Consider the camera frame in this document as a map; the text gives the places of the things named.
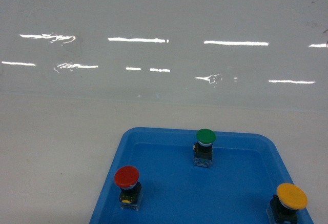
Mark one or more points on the yellow mushroom push button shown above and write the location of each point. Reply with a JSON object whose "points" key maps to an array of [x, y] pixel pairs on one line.
{"points": [[284, 205]]}

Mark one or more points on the red mushroom push button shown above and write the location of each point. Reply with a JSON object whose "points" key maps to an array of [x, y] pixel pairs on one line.
{"points": [[131, 192]]}

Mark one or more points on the green mushroom push button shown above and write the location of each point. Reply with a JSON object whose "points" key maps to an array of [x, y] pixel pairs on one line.
{"points": [[203, 148]]}

